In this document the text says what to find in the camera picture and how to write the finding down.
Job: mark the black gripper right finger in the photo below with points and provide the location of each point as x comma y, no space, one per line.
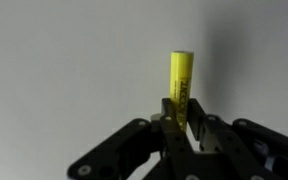
224,140

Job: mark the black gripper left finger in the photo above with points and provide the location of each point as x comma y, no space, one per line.
170,140

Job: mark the yellow marker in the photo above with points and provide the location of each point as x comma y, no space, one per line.
181,73

